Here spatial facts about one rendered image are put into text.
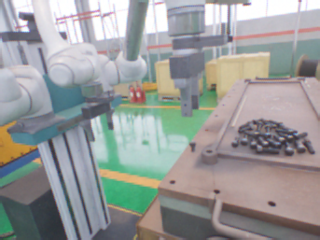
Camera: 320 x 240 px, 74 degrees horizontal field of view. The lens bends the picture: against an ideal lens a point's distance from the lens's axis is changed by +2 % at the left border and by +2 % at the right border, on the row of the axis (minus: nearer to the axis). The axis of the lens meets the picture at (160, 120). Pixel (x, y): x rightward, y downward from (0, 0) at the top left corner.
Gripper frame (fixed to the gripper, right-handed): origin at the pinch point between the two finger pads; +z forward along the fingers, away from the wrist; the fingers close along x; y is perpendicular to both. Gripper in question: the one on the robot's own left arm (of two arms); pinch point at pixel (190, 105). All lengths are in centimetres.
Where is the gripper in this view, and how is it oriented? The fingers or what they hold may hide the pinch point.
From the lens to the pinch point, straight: 57.1
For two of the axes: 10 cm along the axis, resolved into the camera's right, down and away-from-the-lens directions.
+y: -8.9, -0.6, 4.5
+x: -4.4, 3.5, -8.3
